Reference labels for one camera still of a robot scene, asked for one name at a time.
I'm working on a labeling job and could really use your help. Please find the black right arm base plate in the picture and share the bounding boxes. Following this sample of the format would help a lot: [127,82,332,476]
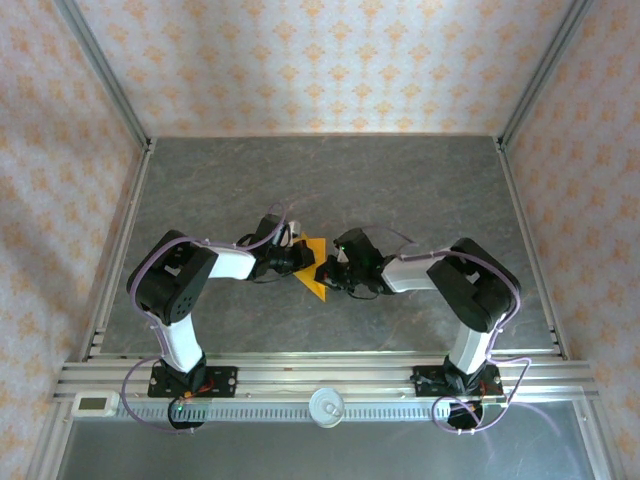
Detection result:
[412,366,503,400]

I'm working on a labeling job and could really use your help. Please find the slotted grey cable duct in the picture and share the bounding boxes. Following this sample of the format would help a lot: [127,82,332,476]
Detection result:
[112,402,484,424]

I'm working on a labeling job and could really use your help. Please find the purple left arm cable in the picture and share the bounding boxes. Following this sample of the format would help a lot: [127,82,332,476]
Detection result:
[122,202,302,435]

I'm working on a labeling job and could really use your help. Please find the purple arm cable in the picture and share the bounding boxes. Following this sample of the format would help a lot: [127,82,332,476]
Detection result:
[367,227,532,435]
[122,202,302,435]

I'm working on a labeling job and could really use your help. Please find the aluminium mounting rail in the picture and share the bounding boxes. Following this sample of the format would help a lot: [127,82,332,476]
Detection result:
[49,352,599,404]

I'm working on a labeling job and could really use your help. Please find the white digital timer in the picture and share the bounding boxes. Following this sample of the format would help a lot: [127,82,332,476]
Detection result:
[69,391,121,419]

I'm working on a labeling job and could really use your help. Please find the orange paper sheet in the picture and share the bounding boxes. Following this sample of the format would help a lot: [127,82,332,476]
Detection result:
[291,236,329,304]

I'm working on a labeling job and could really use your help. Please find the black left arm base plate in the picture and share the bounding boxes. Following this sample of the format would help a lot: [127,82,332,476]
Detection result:
[148,366,240,400]

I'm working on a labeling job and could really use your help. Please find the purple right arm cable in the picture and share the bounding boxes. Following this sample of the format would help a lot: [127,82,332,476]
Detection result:
[367,227,532,435]

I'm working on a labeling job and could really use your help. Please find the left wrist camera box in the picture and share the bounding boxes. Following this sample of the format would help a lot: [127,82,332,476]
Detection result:
[254,214,304,249]

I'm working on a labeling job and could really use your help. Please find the aluminium side rail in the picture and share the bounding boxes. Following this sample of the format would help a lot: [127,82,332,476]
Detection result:
[494,137,571,361]
[82,139,157,361]

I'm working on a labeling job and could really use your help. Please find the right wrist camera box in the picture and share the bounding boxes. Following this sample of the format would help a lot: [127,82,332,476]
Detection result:
[332,228,384,266]

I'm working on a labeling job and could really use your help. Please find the aluminium frame post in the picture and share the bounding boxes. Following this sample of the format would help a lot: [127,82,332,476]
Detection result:
[53,0,156,151]
[494,0,594,150]

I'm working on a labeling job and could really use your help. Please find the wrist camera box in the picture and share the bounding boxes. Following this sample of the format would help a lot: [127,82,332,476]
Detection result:
[254,214,304,249]
[332,228,384,266]

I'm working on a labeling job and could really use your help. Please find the grey metal panel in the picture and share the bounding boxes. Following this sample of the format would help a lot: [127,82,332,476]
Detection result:
[54,399,601,480]

